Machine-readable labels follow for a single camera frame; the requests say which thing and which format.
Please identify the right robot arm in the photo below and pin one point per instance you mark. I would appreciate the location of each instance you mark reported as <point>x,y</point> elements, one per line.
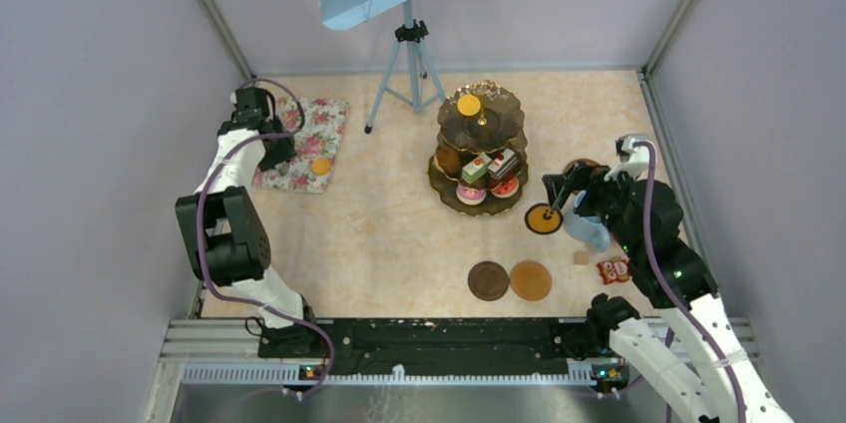
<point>717,382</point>

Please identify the large wooden saucer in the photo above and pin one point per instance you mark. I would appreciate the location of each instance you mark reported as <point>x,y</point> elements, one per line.
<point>581,162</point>

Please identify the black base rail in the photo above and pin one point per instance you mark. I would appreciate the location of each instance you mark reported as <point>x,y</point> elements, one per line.
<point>392,351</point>

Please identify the small wooden cube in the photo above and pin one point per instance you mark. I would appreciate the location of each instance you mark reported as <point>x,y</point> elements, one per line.
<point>581,258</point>

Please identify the blue tripod stand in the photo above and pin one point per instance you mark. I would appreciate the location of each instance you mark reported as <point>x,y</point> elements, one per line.
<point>426,87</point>

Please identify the light blue mug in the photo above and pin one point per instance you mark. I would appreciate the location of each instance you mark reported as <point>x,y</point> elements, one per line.
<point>588,230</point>

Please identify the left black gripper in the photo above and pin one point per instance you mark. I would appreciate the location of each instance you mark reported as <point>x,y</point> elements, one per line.
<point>284,151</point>

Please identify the orange sprinkled donut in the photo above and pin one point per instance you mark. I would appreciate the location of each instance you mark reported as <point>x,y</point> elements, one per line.
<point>506,189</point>

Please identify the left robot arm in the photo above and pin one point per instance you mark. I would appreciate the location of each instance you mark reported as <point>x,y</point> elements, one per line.
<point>226,242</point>

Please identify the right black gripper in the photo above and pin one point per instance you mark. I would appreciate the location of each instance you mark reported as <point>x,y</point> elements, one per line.
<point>584,177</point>

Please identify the dark brown round coaster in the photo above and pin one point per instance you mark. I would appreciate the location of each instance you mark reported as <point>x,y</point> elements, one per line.
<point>488,280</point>

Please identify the three-tier glass cake stand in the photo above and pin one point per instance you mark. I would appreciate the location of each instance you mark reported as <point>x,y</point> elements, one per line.
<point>499,125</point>

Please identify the black orange round coaster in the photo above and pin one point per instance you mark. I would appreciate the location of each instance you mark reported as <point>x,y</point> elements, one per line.
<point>543,219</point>

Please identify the red snack packet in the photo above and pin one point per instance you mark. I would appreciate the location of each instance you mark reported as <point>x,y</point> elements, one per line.
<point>614,270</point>

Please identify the round golden bun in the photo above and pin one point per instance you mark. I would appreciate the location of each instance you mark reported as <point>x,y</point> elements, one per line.
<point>448,159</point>

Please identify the green layered cake slice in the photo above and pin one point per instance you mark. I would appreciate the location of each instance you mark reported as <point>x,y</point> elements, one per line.
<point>476,168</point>

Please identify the pink frosted donut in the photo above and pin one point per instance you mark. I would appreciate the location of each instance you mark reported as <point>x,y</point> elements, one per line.
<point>470,196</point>

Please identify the brown white layered cake slice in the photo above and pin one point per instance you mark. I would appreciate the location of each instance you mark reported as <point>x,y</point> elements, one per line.
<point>503,163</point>

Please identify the yellow round biscuit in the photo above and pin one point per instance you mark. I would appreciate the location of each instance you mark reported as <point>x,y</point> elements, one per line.
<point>321,166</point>
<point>469,105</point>

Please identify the floral serving tray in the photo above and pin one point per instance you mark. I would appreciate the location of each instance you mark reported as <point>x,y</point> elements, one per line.
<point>320,137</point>

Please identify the light brown round coaster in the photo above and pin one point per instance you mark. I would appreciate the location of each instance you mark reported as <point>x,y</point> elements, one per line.
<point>530,280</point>

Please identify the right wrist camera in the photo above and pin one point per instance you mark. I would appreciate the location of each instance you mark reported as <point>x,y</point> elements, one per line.
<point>636,153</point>

